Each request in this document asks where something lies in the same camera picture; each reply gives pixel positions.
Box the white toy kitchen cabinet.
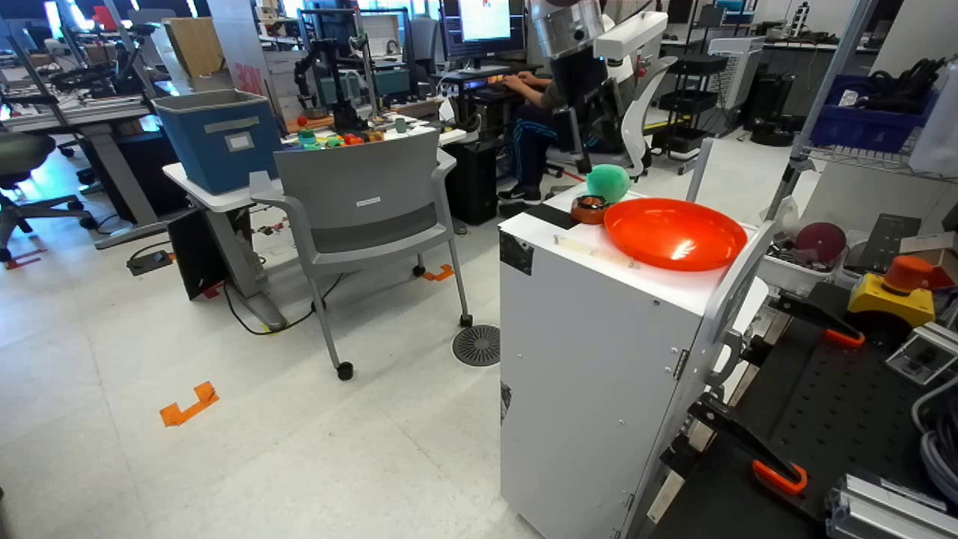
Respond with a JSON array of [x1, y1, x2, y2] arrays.
[[496, 179, 790, 539]]

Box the green round plush toy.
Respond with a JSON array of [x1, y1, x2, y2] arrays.
[[585, 161, 634, 206]]

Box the seated person in white hoodie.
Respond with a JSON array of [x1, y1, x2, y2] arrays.
[[484, 67, 564, 205]]

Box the black stand on table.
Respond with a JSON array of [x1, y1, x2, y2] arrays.
[[294, 10, 383, 133]]

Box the orange plastic bowl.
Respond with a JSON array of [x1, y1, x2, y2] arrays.
[[603, 194, 751, 275]]

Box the blue storage bin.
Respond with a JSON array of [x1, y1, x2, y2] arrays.
[[149, 88, 284, 199]]

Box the black power adapter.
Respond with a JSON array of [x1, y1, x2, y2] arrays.
[[122, 245, 177, 280]]

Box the black square side patch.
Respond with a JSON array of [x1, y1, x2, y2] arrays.
[[496, 230, 537, 280]]

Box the black tape patch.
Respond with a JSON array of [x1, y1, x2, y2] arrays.
[[522, 202, 580, 230]]

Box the aluminium extrusion bar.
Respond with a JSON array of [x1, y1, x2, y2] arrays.
[[823, 473, 958, 539]]

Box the orange bracket floor tape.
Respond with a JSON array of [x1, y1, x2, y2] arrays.
[[156, 377, 221, 431]]

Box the black clamp orange handle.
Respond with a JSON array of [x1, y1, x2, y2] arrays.
[[766, 287, 869, 354], [685, 392, 815, 504]]

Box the black utility cart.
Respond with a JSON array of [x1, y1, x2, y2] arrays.
[[655, 55, 731, 161]]

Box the black computer tower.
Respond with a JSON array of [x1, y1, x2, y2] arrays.
[[442, 133, 507, 227]]

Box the colourful toy pile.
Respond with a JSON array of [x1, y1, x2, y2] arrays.
[[287, 112, 442, 155]]

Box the black office chair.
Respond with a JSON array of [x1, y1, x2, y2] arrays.
[[0, 128, 101, 268]]

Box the black box under table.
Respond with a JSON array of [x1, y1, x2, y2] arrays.
[[164, 206, 234, 302]]

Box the white office chair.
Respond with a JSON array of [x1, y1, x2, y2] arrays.
[[541, 55, 682, 184]]

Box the computer monitor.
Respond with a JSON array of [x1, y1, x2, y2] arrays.
[[451, 0, 517, 49]]

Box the white electrical box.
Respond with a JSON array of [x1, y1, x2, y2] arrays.
[[884, 320, 958, 390]]

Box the cardboard box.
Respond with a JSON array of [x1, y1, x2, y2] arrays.
[[161, 16, 228, 85]]

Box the grey cable bundle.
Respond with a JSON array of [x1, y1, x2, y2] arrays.
[[906, 372, 958, 507]]

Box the grey chair with casters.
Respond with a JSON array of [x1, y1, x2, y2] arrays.
[[248, 128, 475, 384]]

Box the yellow emergency stop button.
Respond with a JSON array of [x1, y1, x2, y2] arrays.
[[844, 251, 954, 330]]

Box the blue plastic crate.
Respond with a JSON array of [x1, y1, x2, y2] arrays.
[[808, 70, 947, 155]]

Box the small orange floor tape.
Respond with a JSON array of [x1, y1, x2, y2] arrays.
[[415, 260, 457, 287]]

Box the grey desk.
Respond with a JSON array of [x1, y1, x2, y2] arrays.
[[0, 92, 191, 251]]

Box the dark red bowl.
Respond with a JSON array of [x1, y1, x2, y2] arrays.
[[787, 220, 850, 274]]

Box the grey metal pole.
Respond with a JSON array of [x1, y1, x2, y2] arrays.
[[682, 136, 718, 206]]

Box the slanted aluminium frame post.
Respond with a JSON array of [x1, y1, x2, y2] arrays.
[[761, 0, 881, 221]]

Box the grey metal plate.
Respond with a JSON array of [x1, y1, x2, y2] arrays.
[[863, 209, 924, 275]]

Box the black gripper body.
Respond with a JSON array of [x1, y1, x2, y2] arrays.
[[547, 46, 615, 113]]

